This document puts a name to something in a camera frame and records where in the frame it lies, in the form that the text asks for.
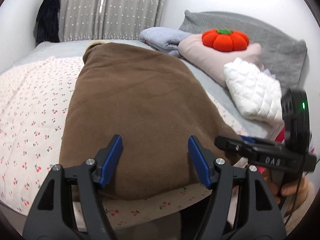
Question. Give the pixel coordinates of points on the orange pumpkin plush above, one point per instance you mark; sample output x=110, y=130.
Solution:
x=225, y=40

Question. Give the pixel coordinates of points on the brown corduroy coat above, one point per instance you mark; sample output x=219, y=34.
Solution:
x=153, y=101

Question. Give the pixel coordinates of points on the cherry print white sheet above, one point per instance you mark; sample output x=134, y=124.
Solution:
x=34, y=104

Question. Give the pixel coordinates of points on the right hand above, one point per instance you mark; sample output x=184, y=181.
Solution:
x=305, y=194

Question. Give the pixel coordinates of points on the black tracker puck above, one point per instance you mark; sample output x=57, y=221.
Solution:
x=295, y=113

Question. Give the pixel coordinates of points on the grey quilted pillow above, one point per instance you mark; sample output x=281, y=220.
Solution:
x=283, y=55

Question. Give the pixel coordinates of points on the pink pillow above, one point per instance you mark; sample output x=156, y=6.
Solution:
x=212, y=61

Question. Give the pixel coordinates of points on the grey dotted curtain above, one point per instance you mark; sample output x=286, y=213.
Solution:
x=107, y=19

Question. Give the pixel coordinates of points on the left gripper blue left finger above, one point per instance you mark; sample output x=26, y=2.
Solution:
x=107, y=159

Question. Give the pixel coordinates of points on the white quilted jacket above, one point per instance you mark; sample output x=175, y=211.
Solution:
x=256, y=95

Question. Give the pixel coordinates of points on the light blue folded blanket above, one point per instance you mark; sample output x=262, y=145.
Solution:
x=164, y=39

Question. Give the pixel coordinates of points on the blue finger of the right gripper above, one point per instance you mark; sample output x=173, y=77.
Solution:
x=250, y=140
x=227, y=144

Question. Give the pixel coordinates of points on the dark hanging garment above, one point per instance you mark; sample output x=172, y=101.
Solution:
x=47, y=21

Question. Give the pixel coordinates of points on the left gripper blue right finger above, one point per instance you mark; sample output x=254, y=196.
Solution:
x=203, y=161

